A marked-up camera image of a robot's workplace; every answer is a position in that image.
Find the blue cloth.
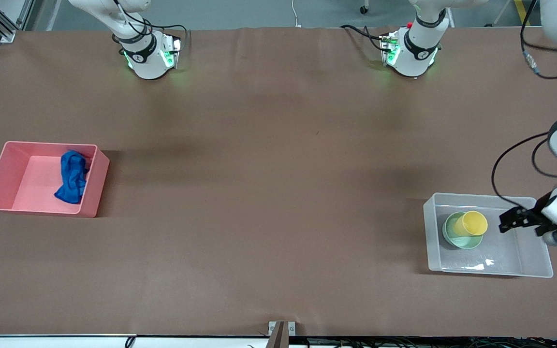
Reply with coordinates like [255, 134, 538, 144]
[54, 150, 89, 204]

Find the clear plastic box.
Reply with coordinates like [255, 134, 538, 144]
[423, 192, 554, 279]

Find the pink plastic box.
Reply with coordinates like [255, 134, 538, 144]
[0, 141, 110, 218]

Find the yellow cup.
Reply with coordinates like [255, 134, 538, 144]
[454, 211, 488, 237]

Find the green bowl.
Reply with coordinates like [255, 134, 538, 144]
[442, 212, 484, 250]

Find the black cable with metal connector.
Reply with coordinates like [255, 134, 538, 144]
[520, 0, 557, 80]

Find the black left arm base cable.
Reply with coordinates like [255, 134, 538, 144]
[340, 24, 386, 53]

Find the black arm base cable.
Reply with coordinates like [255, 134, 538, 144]
[340, 24, 386, 53]
[114, 0, 193, 49]

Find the grey metal table bracket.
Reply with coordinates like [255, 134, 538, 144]
[268, 321, 296, 348]

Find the black right arm base cable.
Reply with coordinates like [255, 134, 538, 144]
[114, 0, 193, 49]

